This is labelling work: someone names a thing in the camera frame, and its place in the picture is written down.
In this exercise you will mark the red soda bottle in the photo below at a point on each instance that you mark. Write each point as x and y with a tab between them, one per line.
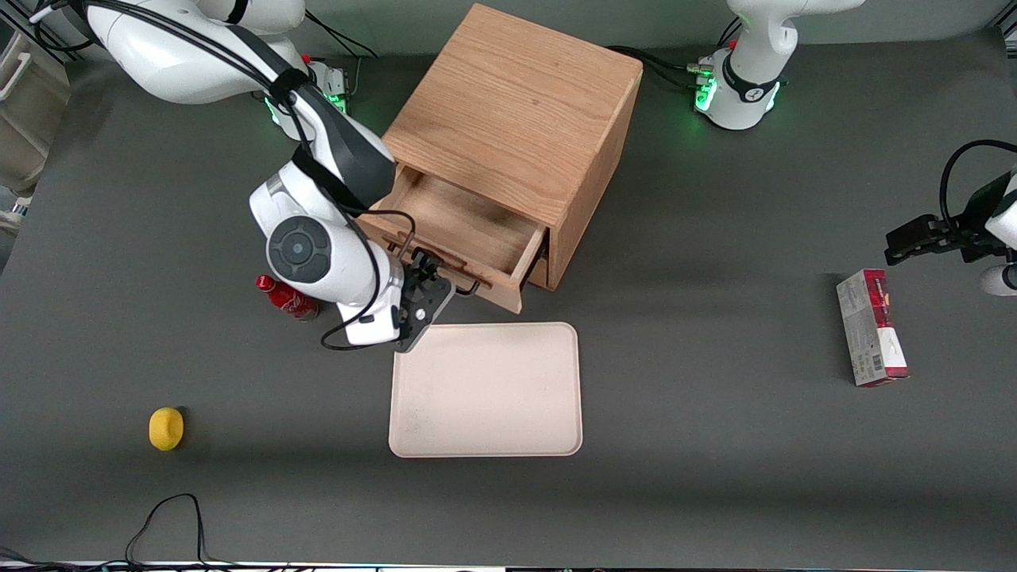
284	300

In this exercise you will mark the yellow lemon toy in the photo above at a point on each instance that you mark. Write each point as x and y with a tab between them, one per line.
166	429

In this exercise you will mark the beige plastic bin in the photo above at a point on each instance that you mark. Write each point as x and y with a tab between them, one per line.
32	135

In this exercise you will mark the grey and red carton box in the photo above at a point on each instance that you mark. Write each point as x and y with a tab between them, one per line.
870	334

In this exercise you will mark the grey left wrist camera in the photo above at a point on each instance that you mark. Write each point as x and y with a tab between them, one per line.
999	280

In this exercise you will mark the beige plastic tray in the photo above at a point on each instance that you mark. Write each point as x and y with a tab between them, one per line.
485	389

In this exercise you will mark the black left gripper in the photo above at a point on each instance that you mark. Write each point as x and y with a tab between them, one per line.
972	218

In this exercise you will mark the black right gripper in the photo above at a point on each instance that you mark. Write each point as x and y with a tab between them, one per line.
419	268

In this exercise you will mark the oak wooden drawer cabinet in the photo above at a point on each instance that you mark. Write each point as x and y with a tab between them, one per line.
516	103

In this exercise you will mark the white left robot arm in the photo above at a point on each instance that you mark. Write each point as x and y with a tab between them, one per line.
755	48

